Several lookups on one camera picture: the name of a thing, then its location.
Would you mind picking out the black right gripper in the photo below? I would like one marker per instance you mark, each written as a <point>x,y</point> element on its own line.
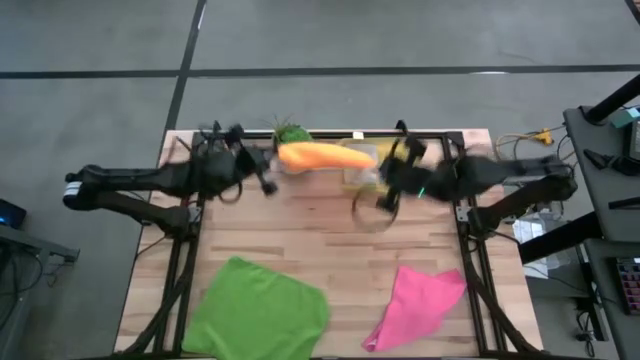
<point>410,172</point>

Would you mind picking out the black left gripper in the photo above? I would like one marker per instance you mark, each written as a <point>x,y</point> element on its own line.
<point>235,165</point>

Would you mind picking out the grey microfiber towel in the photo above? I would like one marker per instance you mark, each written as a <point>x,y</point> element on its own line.
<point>360,172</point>

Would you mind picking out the orange microfiber towel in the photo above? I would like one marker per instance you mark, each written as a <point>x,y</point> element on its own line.
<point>325,156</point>

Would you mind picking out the pink microfiber towel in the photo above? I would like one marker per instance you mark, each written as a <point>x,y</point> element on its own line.
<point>415,310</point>

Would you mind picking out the green microfiber towel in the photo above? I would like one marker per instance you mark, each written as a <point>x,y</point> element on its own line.
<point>255,310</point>

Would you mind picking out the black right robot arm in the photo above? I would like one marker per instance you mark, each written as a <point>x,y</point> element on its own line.
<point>500,175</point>

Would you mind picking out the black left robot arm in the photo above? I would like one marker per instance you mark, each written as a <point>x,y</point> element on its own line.
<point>150,180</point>

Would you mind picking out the succulent in white patterned pot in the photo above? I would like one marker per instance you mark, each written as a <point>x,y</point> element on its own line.
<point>291,134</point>

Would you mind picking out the yellow plastic bin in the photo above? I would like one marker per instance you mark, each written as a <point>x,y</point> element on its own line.
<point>357,186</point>

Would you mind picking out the small white tape piece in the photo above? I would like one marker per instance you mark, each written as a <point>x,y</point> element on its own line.
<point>358,135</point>

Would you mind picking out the white papers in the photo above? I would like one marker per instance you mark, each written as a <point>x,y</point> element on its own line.
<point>530,232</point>

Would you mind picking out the black desk beam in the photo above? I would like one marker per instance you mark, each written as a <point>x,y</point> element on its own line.
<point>560,237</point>

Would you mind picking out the black handheld tool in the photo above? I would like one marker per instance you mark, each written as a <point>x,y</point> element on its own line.
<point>600,159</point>

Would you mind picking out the grey side desk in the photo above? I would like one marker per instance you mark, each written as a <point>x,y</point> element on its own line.
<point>600,190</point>

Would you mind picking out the black diagonal pole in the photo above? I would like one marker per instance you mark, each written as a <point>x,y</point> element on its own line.
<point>615,100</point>

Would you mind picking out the black flat bar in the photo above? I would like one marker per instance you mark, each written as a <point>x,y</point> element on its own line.
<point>625,202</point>

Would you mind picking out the teal box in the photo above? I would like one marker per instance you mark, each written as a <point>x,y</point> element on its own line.
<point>625,117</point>

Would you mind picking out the grey keyboard desk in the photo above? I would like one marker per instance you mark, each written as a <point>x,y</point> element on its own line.
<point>605,300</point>

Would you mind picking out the black power strip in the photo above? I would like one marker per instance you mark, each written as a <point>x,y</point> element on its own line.
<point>592,320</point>

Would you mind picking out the grey metal desk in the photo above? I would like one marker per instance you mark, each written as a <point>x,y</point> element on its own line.
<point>30,250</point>

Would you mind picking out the blue-lit black device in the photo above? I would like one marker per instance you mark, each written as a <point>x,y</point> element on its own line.
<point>10,214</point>

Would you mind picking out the black keyboard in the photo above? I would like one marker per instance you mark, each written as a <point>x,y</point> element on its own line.
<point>630,285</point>

